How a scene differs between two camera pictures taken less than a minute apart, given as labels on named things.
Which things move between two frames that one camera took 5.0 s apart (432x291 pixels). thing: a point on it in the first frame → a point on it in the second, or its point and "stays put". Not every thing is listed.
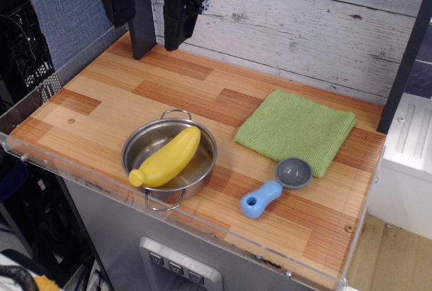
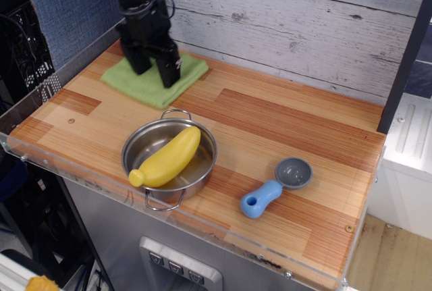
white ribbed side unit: (402, 193) stays put
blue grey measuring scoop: (292, 173) stays put
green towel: (287, 125) → (147, 90)
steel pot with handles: (169, 157) stays put
